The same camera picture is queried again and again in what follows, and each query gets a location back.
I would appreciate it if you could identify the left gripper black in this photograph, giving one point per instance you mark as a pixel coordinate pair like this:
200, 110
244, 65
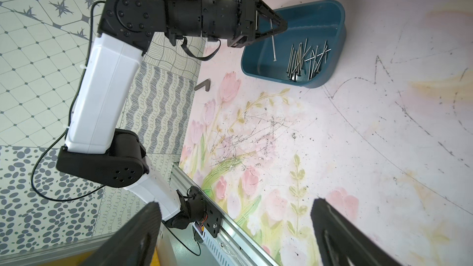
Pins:
232, 20

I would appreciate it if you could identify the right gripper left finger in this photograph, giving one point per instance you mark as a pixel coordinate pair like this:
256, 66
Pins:
133, 244

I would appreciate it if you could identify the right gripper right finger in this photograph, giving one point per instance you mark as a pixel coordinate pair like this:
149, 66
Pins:
341, 243

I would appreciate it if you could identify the bent steel nail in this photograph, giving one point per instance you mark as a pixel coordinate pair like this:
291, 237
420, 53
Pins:
318, 55

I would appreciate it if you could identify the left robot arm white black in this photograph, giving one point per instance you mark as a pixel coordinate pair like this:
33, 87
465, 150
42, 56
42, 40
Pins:
95, 149

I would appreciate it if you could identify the steel nail beside box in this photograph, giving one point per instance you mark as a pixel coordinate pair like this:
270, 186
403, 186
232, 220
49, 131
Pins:
273, 42

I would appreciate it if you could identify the teal plastic storage box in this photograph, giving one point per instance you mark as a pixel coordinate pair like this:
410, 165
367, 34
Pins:
318, 22

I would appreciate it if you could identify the dark metal hex key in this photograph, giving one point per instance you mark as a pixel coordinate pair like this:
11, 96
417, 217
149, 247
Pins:
206, 84

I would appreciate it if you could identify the aluminium mounting rail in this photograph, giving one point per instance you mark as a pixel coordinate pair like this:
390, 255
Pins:
228, 243

